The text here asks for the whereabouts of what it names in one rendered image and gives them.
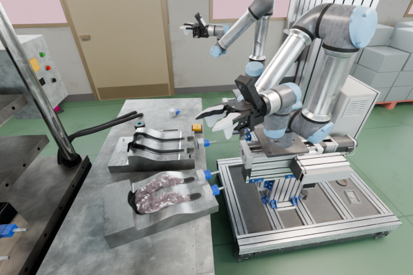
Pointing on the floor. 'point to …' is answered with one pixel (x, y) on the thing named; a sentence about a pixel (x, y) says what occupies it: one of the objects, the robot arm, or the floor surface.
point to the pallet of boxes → (388, 64)
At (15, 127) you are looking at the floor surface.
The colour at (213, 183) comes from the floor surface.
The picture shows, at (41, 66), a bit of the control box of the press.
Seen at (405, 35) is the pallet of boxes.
